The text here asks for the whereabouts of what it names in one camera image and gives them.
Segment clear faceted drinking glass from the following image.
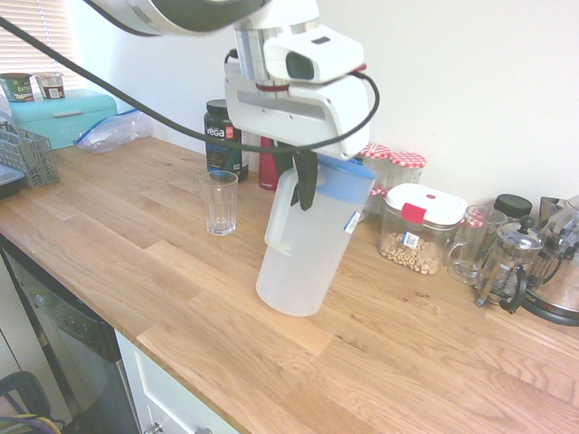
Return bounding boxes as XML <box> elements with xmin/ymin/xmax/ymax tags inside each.
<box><xmin>198</xmin><ymin>170</ymin><xmax>240</xmax><ymax>237</ymax></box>

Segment clear glass mug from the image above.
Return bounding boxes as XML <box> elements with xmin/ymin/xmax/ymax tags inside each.
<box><xmin>447</xmin><ymin>205</ymin><xmax>508</xmax><ymax>285</ymax></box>

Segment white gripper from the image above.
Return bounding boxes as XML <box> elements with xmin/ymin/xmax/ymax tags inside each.
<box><xmin>223</xmin><ymin>61</ymin><xmax>371</xmax><ymax>212</ymax></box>

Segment steel electric kettle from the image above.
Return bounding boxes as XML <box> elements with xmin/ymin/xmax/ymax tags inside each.
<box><xmin>519</xmin><ymin>194</ymin><xmax>579</xmax><ymax>326</ymax></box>

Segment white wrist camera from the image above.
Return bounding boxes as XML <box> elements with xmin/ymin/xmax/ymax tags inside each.
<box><xmin>263</xmin><ymin>24</ymin><xmax>365</xmax><ymax>86</ymax></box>

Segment black tray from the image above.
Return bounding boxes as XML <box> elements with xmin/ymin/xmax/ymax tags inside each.
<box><xmin>0</xmin><ymin>165</ymin><xmax>22</xmax><ymax>200</ymax></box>

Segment glass French press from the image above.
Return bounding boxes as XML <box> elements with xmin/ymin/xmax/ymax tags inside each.
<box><xmin>474</xmin><ymin>215</ymin><xmax>544</xmax><ymax>316</ymax></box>

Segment small jar with gingham lid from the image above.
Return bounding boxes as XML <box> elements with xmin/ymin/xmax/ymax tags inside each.
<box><xmin>368</xmin><ymin>184</ymin><xmax>389</xmax><ymax>217</ymax></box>

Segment jar with black lid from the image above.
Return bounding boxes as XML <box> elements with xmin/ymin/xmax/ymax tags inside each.
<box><xmin>493</xmin><ymin>193</ymin><xmax>534</xmax><ymax>223</ymax></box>

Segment cereal container with white lid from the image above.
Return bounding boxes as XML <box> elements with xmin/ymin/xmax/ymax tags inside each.
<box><xmin>378</xmin><ymin>183</ymin><xmax>469</xmax><ymax>276</ymax></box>

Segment tall jar with gingham lid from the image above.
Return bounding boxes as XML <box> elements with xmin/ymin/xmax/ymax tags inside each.
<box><xmin>359</xmin><ymin>143</ymin><xmax>391</xmax><ymax>186</ymax></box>
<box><xmin>387</xmin><ymin>151</ymin><xmax>427</xmax><ymax>187</ymax></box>

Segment small brown-labelled cup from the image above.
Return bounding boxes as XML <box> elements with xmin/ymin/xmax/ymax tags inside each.
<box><xmin>34</xmin><ymin>71</ymin><xmax>65</xmax><ymax>100</ymax></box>

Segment silver drawer handle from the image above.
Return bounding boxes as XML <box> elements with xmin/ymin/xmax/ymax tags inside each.
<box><xmin>149</xmin><ymin>420</ymin><xmax>213</xmax><ymax>434</ymax></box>

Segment clear plastic zip bag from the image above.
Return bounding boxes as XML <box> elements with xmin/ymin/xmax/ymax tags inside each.
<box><xmin>72</xmin><ymin>109</ymin><xmax>154</xmax><ymax>155</ymax></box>

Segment green oat cup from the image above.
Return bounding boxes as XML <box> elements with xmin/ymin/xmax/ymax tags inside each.
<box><xmin>0</xmin><ymin>71</ymin><xmax>33</xmax><ymax>103</ymax></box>

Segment gray plastic cutlery basket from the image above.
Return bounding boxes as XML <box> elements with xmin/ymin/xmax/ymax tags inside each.
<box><xmin>0</xmin><ymin>121</ymin><xmax>62</xmax><ymax>188</ymax></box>

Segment translucent pitcher with blue lid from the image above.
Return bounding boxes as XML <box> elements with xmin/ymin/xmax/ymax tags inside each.
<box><xmin>255</xmin><ymin>156</ymin><xmax>377</xmax><ymax>317</ymax></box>

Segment black stainless dishwasher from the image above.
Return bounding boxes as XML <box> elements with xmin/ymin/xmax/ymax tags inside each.
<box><xmin>0</xmin><ymin>234</ymin><xmax>141</xmax><ymax>434</ymax></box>

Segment white window blinds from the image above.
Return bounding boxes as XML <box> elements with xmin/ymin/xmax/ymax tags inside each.
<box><xmin>0</xmin><ymin>0</ymin><xmax>76</xmax><ymax>99</ymax></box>

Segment black curved tube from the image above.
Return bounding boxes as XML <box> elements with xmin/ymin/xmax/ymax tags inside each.
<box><xmin>0</xmin><ymin>371</ymin><xmax>67</xmax><ymax>434</ymax></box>

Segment black Vega protein tub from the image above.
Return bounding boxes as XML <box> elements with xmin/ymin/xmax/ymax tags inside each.
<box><xmin>203</xmin><ymin>99</ymin><xmax>250</xmax><ymax>184</ymax></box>

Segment teal bread box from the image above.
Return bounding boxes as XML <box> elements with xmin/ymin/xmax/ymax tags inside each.
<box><xmin>7</xmin><ymin>89</ymin><xmax>119</xmax><ymax>151</ymax></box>

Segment red water bottle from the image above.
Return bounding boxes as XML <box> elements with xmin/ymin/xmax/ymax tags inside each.
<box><xmin>258</xmin><ymin>137</ymin><xmax>280</xmax><ymax>192</ymax></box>

